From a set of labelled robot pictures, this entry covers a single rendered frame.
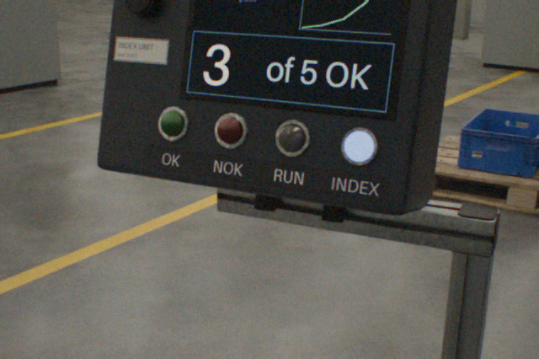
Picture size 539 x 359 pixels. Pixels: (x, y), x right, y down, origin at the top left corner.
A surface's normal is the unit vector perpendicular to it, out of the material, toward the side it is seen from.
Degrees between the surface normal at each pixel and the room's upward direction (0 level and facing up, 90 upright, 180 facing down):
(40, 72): 90
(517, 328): 0
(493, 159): 90
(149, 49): 75
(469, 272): 90
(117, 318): 0
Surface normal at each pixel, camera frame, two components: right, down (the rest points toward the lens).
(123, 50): -0.39, 0.03
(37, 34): 0.81, 0.19
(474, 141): -0.48, 0.27
